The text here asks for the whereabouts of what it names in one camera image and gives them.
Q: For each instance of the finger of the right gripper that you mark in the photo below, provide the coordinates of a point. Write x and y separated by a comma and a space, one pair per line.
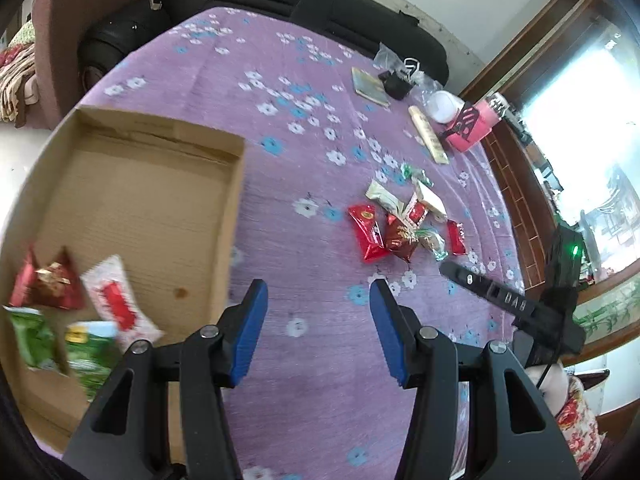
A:
496, 293

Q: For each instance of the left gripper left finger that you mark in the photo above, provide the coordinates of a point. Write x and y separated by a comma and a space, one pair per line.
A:
160, 414

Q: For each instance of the small red snack bar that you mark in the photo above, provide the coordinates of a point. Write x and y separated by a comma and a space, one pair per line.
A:
456, 237

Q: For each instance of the green pea packet with logo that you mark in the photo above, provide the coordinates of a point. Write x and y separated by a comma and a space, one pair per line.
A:
92, 352

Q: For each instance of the clear green-edged cracker packet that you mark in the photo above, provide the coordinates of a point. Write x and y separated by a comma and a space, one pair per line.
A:
430, 239

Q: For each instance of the dark red gold-script packet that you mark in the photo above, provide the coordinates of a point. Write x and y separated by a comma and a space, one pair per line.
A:
399, 240

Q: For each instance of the white red snack packet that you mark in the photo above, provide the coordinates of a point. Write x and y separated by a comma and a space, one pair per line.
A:
113, 298

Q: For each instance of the red cartoon girl packet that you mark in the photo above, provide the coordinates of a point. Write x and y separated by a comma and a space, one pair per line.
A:
368, 234

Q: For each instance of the yellow cake packet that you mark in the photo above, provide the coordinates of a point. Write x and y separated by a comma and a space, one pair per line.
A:
428, 198

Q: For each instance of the green pea packet with QR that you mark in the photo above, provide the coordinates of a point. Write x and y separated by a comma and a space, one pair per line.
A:
34, 337

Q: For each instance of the dark red snack packet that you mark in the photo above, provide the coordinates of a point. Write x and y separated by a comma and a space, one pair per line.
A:
56, 285

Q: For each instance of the pale green white packet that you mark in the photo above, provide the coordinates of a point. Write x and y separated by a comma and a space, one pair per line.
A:
388, 201

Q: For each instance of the green clear candy packet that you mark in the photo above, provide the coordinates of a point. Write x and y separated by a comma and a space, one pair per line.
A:
413, 174

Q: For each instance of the white gloved hand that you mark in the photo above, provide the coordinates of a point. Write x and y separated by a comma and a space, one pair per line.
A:
553, 384

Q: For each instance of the black phone stand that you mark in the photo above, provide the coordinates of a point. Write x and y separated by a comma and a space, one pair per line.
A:
459, 131

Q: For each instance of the pink sleeved bottle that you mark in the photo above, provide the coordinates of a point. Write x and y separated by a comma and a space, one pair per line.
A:
492, 109

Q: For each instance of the cream tube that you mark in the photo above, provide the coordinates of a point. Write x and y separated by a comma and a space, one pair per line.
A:
428, 135

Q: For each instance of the purple floral tablecloth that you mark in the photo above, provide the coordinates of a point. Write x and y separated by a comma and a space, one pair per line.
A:
318, 402

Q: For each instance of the white lid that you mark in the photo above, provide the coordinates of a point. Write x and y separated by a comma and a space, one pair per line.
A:
443, 106

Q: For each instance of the shallow cardboard box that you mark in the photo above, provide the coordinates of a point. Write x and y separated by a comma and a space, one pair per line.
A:
160, 193

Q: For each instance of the clear plastic cup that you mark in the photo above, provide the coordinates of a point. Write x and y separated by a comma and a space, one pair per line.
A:
423, 87

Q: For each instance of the olive notebook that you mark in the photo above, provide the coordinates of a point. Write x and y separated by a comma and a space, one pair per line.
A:
369, 87

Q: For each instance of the black sofa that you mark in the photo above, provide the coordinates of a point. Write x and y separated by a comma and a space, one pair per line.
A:
362, 25

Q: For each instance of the brown armchair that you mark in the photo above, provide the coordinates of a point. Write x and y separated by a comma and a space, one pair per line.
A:
59, 27

